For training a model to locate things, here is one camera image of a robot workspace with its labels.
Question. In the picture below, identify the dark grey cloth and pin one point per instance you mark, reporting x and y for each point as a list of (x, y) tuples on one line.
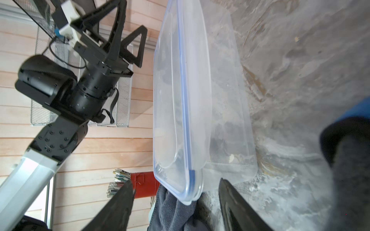
[(169, 214)]

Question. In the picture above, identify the red cup of pencils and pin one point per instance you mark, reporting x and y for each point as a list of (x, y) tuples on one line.
[(144, 183)]

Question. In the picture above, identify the clear lunch box blue rim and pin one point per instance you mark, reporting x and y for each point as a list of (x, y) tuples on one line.
[(202, 129)]

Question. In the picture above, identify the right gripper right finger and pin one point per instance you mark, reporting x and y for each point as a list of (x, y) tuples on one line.
[(237, 214)]

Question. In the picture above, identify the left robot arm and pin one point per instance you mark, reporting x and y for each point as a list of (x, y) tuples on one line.
[(51, 85)]

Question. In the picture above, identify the black mesh basket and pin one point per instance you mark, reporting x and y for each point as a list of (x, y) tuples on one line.
[(41, 13)]

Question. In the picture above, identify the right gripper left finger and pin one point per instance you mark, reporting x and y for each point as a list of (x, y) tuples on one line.
[(115, 214)]

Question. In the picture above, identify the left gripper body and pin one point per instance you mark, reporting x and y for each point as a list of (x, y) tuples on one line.
[(95, 85)]

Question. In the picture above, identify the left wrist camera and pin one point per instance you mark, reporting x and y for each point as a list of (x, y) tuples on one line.
[(63, 16)]

